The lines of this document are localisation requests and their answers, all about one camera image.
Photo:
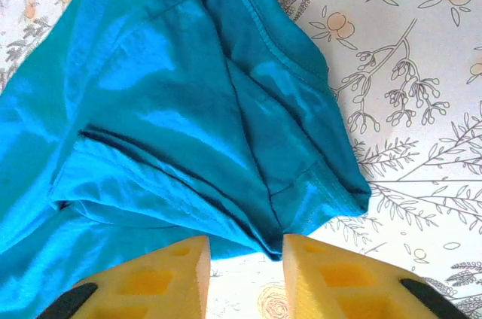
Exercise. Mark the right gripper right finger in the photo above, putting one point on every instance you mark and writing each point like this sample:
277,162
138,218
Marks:
339,289

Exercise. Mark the blue t-shirt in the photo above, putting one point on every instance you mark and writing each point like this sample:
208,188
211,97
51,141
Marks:
150,108

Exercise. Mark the floral tablecloth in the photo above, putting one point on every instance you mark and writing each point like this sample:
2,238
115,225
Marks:
414,108

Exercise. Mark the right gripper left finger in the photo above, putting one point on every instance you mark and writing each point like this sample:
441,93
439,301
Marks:
158,285

